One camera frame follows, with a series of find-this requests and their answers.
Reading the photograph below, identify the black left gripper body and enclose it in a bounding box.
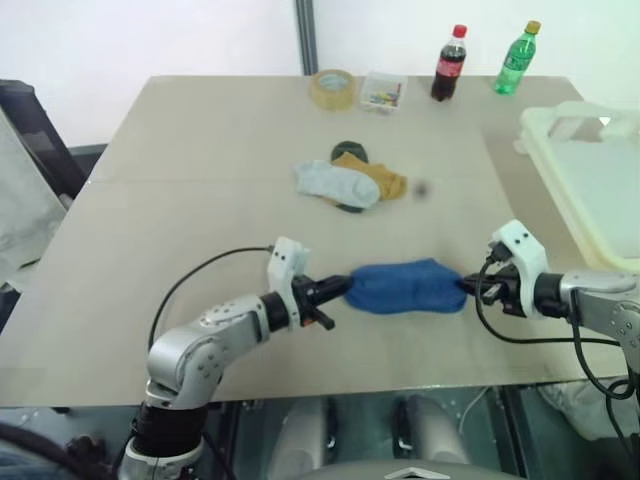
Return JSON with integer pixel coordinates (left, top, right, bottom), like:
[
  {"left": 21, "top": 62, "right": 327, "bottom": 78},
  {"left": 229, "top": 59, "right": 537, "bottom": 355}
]
[{"left": 291, "top": 276, "right": 337, "bottom": 332}]

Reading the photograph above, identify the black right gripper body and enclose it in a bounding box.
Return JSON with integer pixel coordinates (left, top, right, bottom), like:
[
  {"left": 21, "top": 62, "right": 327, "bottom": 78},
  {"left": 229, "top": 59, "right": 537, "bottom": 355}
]
[{"left": 474, "top": 263, "right": 522, "bottom": 317}]

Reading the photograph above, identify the blue sock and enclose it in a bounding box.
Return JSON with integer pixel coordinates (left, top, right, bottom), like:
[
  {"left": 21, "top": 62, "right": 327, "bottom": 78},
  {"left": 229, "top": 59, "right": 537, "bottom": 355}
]
[{"left": 343, "top": 257, "right": 469, "bottom": 317}]

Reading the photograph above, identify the light grey sock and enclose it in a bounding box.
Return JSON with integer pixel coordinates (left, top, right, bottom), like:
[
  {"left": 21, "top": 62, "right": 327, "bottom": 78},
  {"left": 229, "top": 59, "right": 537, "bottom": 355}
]
[{"left": 292, "top": 159, "right": 381, "bottom": 211}]

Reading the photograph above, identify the mustard yellow sock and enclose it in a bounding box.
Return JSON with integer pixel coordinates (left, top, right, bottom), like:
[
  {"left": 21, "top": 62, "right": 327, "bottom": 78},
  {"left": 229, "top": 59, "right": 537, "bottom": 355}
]
[{"left": 319, "top": 151, "right": 409, "bottom": 205}]

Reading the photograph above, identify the dark green sock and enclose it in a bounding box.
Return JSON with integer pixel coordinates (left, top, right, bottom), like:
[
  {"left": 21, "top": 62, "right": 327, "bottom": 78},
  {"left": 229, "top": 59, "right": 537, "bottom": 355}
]
[{"left": 329, "top": 140, "right": 372, "bottom": 216}]

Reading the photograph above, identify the white plastic basket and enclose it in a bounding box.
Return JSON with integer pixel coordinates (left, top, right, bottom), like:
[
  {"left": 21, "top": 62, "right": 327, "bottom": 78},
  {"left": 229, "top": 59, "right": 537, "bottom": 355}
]
[{"left": 513, "top": 100, "right": 640, "bottom": 274}]

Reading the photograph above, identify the white crumpled cloth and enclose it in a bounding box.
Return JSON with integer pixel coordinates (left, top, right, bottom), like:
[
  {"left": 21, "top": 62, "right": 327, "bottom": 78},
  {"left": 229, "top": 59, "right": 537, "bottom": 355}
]
[{"left": 536, "top": 378, "right": 640, "bottom": 442}]

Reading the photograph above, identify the silver robot left leg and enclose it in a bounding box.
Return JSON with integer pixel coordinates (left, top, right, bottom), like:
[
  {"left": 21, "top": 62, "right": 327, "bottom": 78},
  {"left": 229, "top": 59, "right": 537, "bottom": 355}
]
[{"left": 277, "top": 397, "right": 332, "bottom": 474}]

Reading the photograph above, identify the silver robot leg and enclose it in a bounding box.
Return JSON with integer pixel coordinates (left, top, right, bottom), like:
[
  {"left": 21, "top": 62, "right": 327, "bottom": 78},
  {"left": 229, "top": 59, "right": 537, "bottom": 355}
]
[
  {"left": 398, "top": 393, "right": 470, "bottom": 467},
  {"left": 277, "top": 397, "right": 332, "bottom": 474}
]

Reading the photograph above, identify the silver robot right leg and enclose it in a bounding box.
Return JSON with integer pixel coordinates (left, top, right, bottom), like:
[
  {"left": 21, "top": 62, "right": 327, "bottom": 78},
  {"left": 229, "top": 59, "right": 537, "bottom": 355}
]
[{"left": 398, "top": 393, "right": 470, "bottom": 467}]

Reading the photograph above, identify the clear packing tape roll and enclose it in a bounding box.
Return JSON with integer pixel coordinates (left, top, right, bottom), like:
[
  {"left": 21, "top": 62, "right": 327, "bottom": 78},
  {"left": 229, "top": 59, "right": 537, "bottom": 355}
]
[{"left": 308, "top": 68, "right": 357, "bottom": 115}]

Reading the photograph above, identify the grey robot torso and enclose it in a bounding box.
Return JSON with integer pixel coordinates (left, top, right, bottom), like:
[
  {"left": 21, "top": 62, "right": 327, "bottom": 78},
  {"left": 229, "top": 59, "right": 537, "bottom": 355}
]
[{"left": 298, "top": 460, "right": 514, "bottom": 480}]

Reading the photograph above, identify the clear box with coloured clips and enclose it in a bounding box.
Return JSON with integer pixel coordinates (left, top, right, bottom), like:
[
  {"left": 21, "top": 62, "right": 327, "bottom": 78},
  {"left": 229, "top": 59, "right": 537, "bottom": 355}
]
[{"left": 358, "top": 70, "right": 409, "bottom": 115}]

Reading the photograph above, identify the cola bottle with red cap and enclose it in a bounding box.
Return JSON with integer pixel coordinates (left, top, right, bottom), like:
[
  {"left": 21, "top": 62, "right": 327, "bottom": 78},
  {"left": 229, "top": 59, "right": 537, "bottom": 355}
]
[{"left": 430, "top": 23, "right": 472, "bottom": 103}]

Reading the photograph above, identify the green soda bottle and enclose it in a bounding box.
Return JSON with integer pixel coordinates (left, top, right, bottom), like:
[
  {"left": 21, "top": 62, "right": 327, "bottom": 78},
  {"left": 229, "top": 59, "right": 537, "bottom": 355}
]
[{"left": 493, "top": 19, "right": 543, "bottom": 97}]

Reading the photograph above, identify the grey crumpled cover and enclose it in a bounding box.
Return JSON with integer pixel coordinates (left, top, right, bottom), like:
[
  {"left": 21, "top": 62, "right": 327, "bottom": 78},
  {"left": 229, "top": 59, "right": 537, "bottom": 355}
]
[{"left": 0, "top": 105, "right": 69, "bottom": 294}]

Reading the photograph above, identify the black chair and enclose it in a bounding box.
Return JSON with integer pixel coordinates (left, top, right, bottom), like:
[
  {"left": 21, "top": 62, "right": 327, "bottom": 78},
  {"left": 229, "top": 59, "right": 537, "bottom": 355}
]
[{"left": 0, "top": 78, "right": 109, "bottom": 202}]

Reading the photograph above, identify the dark rounded shape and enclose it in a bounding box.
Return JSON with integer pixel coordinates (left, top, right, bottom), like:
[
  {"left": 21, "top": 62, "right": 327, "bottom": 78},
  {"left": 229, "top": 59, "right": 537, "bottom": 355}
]
[{"left": 0, "top": 421, "right": 104, "bottom": 480}]

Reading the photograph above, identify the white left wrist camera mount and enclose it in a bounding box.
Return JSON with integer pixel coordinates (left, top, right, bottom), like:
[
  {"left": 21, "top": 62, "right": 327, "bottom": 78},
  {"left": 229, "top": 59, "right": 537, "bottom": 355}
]
[{"left": 266, "top": 236, "right": 312, "bottom": 331}]

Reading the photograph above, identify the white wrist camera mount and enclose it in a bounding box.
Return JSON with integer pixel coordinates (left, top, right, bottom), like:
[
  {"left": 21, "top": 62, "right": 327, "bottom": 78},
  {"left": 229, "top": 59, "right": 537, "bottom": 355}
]
[
  {"left": 266, "top": 236, "right": 312, "bottom": 331},
  {"left": 486, "top": 219, "right": 549, "bottom": 321}
]

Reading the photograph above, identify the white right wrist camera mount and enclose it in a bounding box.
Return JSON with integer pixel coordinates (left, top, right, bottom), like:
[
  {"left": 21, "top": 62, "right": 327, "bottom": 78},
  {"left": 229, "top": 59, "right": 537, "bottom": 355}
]
[{"left": 486, "top": 219, "right": 549, "bottom": 321}]

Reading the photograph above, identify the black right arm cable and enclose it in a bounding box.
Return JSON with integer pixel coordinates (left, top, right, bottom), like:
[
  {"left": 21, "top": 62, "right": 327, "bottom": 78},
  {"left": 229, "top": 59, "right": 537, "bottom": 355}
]
[{"left": 473, "top": 253, "right": 640, "bottom": 464}]

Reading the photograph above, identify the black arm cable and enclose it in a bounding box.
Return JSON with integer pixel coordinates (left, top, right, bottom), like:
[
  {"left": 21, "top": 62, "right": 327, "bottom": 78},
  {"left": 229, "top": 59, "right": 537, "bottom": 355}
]
[
  {"left": 147, "top": 244, "right": 277, "bottom": 352},
  {"left": 473, "top": 253, "right": 640, "bottom": 464}
]

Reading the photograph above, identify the white cable under table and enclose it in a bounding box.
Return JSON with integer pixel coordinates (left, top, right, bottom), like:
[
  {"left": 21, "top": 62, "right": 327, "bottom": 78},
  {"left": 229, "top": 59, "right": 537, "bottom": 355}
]
[{"left": 458, "top": 385, "right": 495, "bottom": 427}]

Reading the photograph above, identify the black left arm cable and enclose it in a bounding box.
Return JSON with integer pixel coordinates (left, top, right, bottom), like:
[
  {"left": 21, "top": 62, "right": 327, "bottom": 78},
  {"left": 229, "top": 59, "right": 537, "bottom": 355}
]
[{"left": 147, "top": 244, "right": 277, "bottom": 352}]

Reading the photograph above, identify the grey aluminium post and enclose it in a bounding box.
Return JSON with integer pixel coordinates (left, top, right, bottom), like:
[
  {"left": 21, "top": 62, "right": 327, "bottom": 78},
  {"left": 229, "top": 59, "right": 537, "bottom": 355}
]
[{"left": 294, "top": 0, "right": 320, "bottom": 77}]

